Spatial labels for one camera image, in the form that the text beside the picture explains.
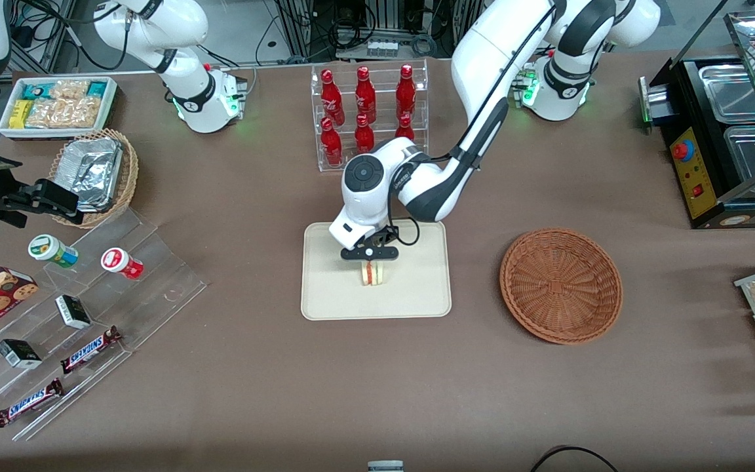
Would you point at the triangular sandwich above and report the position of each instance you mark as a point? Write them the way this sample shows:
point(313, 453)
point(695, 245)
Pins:
point(372, 275)

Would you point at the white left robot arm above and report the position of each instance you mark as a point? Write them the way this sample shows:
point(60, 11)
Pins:
point(502, 52)

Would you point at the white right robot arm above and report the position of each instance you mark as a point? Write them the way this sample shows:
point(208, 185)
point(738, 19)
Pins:
point(187, 72)

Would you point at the beige rectangular tray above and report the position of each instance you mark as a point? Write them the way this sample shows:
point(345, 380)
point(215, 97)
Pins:
point(417, 288)

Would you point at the light tan wicker basket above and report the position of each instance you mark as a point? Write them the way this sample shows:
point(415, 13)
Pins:
point(130, 170)

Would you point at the brown round wicker basket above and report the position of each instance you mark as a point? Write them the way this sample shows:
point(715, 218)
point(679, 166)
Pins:
point(561, 285)

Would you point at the green lidded cup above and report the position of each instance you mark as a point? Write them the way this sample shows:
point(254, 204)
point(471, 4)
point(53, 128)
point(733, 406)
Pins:
point(46, 248)

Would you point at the aluminium foil container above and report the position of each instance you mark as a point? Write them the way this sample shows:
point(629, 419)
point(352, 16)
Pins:
point(92, 170)

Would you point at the white plastic snack bin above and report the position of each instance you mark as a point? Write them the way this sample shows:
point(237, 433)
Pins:
point(56, 133)

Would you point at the red lidded cup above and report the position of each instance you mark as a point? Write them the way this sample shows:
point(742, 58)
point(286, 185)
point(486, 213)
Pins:
point(115, 260)

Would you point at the large clear cracker bag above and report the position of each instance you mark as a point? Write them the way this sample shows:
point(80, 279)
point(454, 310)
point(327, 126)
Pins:
point(66, 113)

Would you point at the yellow snack pack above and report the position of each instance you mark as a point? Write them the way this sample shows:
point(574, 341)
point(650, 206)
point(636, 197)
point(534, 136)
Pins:
point(19, 115)

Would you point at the small black box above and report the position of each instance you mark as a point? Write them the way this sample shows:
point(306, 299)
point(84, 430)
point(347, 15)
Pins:
point(18, 354)
point(73, 312)

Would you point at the clear acrylic stepped display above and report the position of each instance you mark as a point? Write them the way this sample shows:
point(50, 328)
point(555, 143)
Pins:
point(154, 275)

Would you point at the small clear cracker bag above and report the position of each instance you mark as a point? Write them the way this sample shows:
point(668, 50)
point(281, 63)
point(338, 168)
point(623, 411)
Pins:
point(69, 89)

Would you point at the teal snack pack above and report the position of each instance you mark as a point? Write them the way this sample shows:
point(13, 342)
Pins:
point(33, 90)
point(99, 88)

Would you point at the red cola bottle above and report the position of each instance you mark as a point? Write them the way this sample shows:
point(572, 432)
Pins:
point(404, 128)
point(364, 134)
point(330, 98)
point(365, 95)
point(406, 88)
point(331, 141)

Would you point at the clear acrylic bottle rack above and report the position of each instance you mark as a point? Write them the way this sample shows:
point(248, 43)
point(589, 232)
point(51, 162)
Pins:
point(384, 129)

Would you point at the Snickers bar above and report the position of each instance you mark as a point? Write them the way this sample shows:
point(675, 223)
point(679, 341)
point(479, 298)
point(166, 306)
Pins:
point(89, 351)
point(29, 402)

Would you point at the white power strip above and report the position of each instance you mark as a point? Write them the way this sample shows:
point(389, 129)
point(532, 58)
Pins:
point(383, 47)

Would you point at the black food warmer cabinet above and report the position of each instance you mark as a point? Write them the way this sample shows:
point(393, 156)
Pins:
point(698, 190)

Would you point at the aluminium frame rack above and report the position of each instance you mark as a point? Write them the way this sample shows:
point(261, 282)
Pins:
point(302, 26)

